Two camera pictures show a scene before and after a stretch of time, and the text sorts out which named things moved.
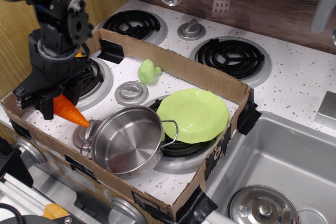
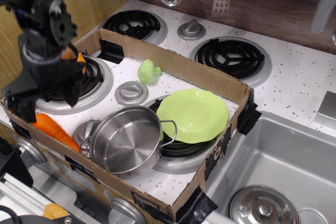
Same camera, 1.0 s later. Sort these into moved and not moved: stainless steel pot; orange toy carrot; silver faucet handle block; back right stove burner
Moved: orange toy carrot
Not moved: silver faucet handle block; back right stove burner; stainless steel pot
